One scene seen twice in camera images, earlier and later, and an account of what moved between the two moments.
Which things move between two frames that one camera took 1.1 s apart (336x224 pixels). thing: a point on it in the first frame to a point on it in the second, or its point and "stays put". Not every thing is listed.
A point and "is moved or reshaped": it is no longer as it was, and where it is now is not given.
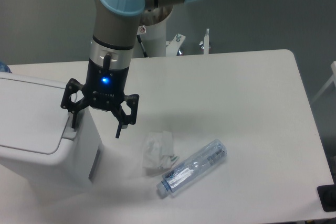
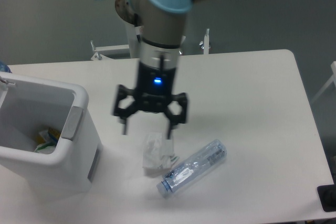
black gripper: [105, 88] to [154, 88]
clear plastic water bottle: [188, 170] stays put
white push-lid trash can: [41, 156] is moved or reshaped
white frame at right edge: [333, 78] stays put
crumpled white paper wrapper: [158, 152] stays put
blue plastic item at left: [4, 67] stays put
